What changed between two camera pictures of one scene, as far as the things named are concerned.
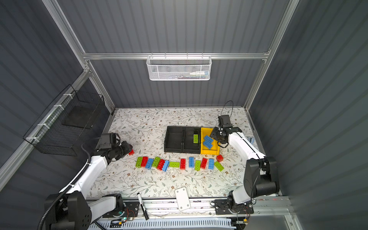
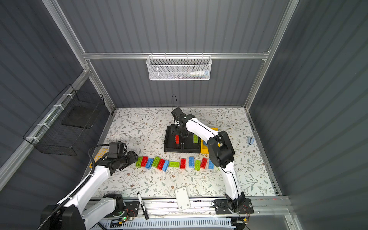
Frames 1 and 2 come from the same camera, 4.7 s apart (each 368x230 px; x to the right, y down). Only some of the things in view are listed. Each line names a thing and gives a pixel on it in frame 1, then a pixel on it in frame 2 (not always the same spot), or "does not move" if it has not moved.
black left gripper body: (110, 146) -> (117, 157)
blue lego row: (211, 164) does not move
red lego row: (144, 161) does not move
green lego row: (139, 162) does not move
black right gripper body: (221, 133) -> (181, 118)
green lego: (195, 138) does not move
